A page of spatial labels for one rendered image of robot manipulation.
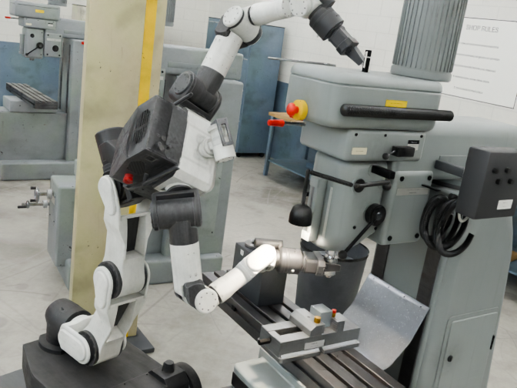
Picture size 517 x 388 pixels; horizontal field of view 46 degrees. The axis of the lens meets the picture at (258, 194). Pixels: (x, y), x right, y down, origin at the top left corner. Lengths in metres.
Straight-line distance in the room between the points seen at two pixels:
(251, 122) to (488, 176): 7.60
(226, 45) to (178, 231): 0.66
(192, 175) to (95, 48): 1.58
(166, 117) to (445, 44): 0.91
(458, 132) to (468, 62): 4.92
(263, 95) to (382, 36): 2.26
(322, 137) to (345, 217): 0.26
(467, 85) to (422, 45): 5.02
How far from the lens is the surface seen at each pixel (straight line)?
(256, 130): 9.43
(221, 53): 2.09
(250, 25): 2.12
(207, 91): 2.06
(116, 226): 2.21
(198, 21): 11.74
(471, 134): 2.24
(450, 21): 2.07
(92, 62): 3.35
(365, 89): 1.81
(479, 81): 6.97
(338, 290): 4.07
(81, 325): 2.64
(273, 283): 2.40
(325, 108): 1.77
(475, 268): 2.37
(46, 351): 2.76
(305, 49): 9.20
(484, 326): 2.54
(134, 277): 2.31
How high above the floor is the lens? 1.98
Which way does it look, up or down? 15 degrees down
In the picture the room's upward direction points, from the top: 8 degrees clockwise
